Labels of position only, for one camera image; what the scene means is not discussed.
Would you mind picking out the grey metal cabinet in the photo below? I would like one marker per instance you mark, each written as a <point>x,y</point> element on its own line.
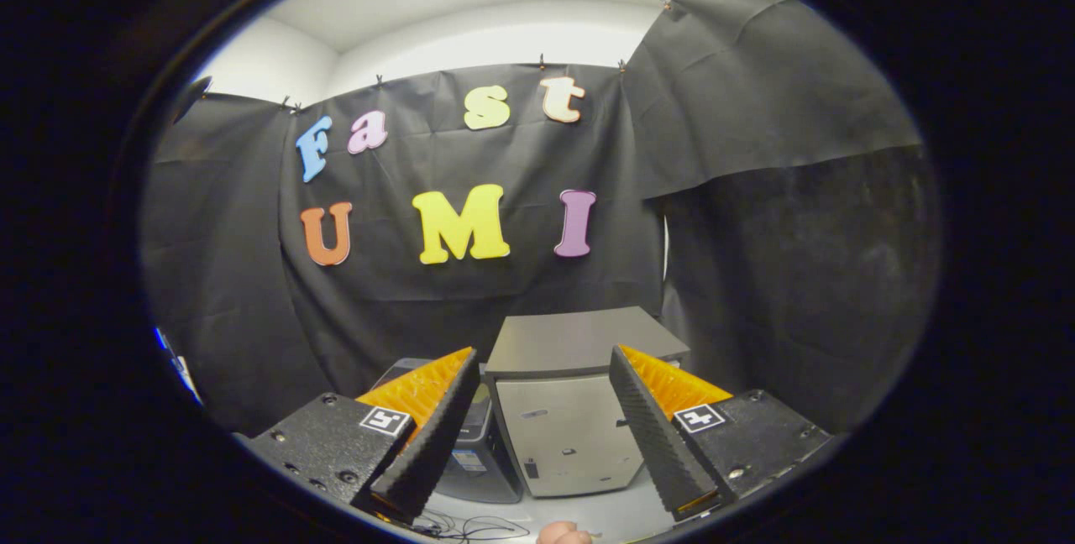
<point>571,435</point>

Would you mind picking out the black backdrop cloth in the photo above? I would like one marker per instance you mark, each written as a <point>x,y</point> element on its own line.
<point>487,166</point>

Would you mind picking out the dark grey washing machine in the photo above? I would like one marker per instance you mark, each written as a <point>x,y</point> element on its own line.
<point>483,481</point>

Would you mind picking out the white and blue object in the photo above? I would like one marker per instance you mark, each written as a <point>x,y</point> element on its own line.
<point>178,366</point>

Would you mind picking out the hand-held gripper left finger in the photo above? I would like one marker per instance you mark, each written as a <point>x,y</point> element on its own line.
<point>437,443</point>

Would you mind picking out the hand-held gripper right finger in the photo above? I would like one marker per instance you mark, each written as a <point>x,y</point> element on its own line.
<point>655,435</point>

